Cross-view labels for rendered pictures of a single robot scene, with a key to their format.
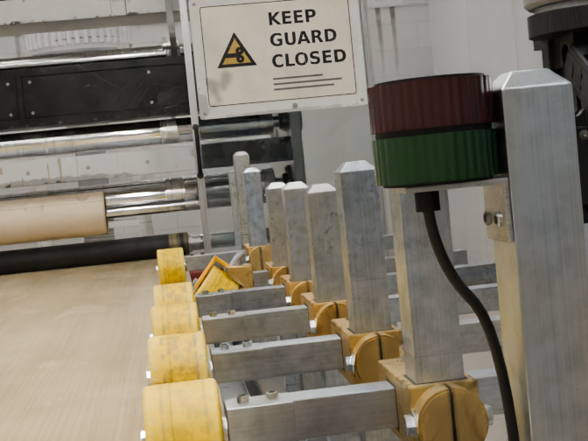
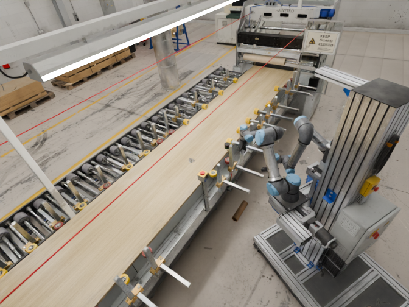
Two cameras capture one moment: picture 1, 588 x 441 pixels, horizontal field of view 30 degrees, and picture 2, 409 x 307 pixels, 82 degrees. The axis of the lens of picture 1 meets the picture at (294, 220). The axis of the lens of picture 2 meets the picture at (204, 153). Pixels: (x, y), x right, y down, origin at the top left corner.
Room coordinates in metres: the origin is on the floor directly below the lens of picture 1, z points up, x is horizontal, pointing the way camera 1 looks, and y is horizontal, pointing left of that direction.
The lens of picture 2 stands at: (-0.97, -1.21, 2.70)
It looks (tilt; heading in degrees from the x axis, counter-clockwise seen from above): 41 degrees down; 44
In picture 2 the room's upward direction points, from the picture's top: 6 degrees counter-clockwise
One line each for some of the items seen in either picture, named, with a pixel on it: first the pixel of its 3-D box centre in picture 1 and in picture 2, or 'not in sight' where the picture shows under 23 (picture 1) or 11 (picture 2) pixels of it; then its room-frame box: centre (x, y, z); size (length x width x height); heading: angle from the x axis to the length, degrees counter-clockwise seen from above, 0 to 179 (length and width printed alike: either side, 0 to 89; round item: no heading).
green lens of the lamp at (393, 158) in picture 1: (435, 157); not in sight; (0.53, -0.07, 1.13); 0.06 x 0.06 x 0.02
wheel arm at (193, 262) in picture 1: (286, 251); (292, 91); (2.32, 0.02, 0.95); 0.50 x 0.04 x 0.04; 96
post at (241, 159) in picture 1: (250, 255); (293, 85); (2.52, 0.11, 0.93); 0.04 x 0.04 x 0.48; 6
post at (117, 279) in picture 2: not in sight; (127, 292); (-0.95, -0.29, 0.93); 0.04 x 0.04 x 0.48; 6
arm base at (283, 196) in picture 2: not in sight; (290, 192); (0.39, -0.83, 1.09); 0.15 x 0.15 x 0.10
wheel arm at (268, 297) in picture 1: (344, 287); (273, 115); (1.58, -0.06, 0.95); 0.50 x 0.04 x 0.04; 96
